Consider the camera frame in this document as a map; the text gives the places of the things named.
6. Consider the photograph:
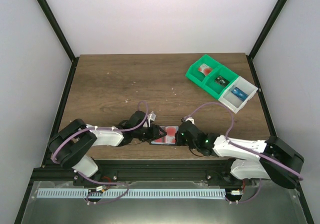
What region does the black leather card holder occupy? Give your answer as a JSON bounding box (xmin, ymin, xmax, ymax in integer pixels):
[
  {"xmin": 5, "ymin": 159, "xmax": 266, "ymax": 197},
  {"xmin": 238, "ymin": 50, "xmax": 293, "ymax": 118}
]
[{"xmin": 149, "ymin": 125, "xmax": 181, "ymax": 146}]

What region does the red white card in bin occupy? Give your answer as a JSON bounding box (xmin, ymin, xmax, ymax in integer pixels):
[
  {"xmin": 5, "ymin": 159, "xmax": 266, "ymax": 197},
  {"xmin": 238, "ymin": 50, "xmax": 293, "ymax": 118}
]
[{"xmin": 197, "ymin": 64, "xmax": 213, "ymax": 76}]

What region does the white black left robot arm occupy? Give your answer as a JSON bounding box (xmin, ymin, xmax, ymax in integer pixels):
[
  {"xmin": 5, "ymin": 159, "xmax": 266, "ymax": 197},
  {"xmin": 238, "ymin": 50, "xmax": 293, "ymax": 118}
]
[{"xmin": 47, "ymin": 110, "xmax": 167, "ymax": 180}]

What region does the blue card in bin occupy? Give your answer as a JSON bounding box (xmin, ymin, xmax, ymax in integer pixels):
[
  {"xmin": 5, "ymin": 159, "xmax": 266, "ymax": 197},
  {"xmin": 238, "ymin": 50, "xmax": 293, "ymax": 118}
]
[{"xmin": 231, "ymin": 87, "xmax": 248, "ymax": 101}]

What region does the dark green card in bin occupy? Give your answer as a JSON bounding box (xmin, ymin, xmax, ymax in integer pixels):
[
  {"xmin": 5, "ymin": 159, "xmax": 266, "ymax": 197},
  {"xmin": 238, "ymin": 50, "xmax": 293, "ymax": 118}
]
[{"xmin": 214, "ymin": 76, "xmax": 230, "ymax": 87}]

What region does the black frame post right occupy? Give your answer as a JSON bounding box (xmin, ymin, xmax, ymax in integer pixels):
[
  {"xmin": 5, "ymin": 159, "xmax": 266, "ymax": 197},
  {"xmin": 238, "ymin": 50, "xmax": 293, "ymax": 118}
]
[{"xmin": 248, "ymin": 0, "xmax": 298, "ymax": 59}]

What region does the black frame post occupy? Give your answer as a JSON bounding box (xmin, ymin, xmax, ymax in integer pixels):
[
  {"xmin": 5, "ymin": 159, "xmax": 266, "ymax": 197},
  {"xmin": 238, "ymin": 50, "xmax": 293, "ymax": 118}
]
[
  {"xmin": 26, "ymin": 0, "xmax": 77, "ymax": 62},
  {"xmin": 248, "ymin": 0, "xmax": 298, "ymax": 59}
]

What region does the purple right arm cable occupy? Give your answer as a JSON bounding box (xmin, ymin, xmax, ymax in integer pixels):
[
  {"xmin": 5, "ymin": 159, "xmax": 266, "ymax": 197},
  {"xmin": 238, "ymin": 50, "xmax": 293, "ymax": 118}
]
[{"xmin": 182, "ymin": 102, "xmax": 305, "ymax": 204}]

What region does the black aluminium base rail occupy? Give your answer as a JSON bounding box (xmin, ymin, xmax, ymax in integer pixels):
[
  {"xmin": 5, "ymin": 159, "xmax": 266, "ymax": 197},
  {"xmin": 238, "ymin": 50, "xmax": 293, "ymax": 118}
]
[{"xmin": 32, "ymin": 159, "xmax": 298, "ymax": 187}]

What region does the red credit card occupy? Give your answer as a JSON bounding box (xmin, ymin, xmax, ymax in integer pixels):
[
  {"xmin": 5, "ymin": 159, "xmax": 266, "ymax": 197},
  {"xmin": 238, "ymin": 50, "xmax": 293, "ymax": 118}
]
[{"xmin": 154, "ymin": 125, "xmax": 179, "ymax": 145}]

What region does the green plastic bin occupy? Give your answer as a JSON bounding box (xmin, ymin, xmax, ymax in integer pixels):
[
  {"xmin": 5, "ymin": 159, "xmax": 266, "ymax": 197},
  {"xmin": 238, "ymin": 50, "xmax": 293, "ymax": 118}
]
[
  {"xmin": 185, "ymin": 54, "xmax": 222, "ymax": 87},
  {"xmin": 202, "ymin": 65, "xmax": 239, "ymax": 100}
]

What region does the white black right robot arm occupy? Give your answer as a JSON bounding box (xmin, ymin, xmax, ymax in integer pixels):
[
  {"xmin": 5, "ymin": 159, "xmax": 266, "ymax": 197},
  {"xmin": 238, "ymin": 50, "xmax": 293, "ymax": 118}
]
[{"xmin": 176, "ymin": 121, "xmax": 304, "ymax": 189}]

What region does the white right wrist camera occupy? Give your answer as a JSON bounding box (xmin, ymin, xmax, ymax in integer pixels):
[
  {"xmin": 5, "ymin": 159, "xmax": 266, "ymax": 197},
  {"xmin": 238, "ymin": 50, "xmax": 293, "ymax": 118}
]
[{"xmin": 182, "ymin": 116, "xmax": 195, "ymax": 124}]

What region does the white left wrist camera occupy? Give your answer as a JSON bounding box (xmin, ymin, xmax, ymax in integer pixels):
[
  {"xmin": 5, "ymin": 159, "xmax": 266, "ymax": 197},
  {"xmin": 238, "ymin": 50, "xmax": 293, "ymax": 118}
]
[{"xmin": 146, "ymin": 111, "xmax": 156, "ymax": 127}]

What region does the black frame post left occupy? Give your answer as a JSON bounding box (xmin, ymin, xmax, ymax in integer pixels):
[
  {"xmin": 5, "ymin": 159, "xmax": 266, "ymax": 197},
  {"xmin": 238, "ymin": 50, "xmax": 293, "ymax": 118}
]
[{"xmin": 26, "ymin": 0, "xmax": 77, "ymax": 62}]

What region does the white plastic bin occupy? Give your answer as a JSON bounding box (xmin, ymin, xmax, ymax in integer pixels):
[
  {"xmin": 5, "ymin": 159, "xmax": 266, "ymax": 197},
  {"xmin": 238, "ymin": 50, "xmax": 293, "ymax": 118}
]
[{"xmin": 218, "ymin": 76, "xmax": 258, "ymax": 114}]

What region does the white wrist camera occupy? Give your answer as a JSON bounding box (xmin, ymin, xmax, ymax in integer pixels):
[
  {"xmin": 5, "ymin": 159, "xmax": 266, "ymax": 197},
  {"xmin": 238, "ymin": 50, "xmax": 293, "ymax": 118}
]
[
  {"xmin": 182, "ymin": 116, "xmax": 195, "ymax": 124},
  {"xmin": 146, "ymin": 111, "xmax": 156, "ymax": 127}
]

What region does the white slotted cable duct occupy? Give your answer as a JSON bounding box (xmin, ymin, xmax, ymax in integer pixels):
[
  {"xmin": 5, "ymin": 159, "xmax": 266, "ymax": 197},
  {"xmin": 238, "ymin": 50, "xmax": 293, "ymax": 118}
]
[{"xmin": 36, "ymin": 188, "xmax": 226, "ymax": 199}]

